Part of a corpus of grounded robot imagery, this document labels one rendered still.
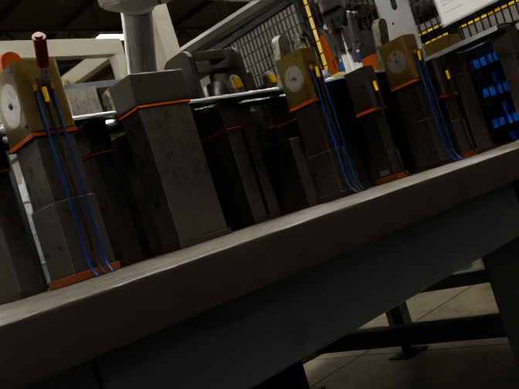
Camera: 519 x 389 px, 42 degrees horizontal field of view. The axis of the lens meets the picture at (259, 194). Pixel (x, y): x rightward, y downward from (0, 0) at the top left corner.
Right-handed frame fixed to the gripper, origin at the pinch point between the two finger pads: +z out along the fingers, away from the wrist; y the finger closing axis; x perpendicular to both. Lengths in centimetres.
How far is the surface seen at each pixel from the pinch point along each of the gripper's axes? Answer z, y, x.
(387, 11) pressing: -15.9, -1.2, 26.7
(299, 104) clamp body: 12.2, 17.0, -43.5
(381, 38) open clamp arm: -1.2, 17.6, -7.2
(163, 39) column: -246, -648, 425
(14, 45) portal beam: -237, -606, 186
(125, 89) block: 4, 19, -88
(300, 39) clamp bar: -13.7, -14.8, -1.0
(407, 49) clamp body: 4.7, 24.8, -8.1
